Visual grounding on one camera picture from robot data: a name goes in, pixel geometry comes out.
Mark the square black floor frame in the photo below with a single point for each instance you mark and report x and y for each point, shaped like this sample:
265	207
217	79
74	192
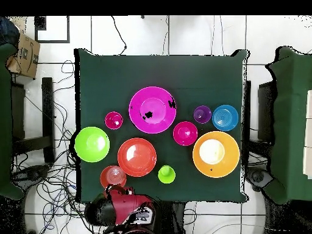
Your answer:
68	29

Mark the large orange bowl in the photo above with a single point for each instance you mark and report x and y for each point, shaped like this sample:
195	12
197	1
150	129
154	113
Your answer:
219	170

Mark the green cup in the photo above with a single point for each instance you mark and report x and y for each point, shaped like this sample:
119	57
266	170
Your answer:
166	176

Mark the black pedestal leg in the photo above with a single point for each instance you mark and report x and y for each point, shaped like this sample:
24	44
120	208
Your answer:
258	176
31	174

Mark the small red-orange bowl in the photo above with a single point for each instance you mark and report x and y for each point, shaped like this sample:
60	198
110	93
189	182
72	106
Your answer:
113	175

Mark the cardboard box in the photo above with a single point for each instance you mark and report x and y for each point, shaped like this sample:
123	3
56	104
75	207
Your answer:
23	57

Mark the dark blue bag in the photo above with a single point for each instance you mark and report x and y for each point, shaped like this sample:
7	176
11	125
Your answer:
7	31

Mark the green covered side table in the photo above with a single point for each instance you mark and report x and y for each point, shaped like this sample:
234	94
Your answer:
290	109
4	121

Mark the purple cup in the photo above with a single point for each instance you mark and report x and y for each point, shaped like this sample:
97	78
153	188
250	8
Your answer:
202	115

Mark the crimson cup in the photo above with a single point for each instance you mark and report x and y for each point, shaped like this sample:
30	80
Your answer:
111	119

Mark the black wooden frame stand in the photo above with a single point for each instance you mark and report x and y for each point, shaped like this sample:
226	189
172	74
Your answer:
47	109

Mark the small crimson bowl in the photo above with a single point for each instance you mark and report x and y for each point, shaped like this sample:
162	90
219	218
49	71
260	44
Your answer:
181	136

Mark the dark green tablecloth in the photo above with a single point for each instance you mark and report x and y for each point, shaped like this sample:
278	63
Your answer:
109	80

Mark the wide red-orange bowl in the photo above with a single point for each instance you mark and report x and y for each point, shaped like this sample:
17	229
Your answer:
143	165

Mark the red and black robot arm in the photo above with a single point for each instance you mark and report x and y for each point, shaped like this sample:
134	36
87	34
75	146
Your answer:
126	207

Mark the green bowl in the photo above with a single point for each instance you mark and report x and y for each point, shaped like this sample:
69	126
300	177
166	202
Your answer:
90	146

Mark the blue bowl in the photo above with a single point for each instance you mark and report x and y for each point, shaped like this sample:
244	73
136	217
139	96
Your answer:
225	118

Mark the large pink bowl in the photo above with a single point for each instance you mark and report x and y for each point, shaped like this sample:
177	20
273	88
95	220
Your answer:
158	124

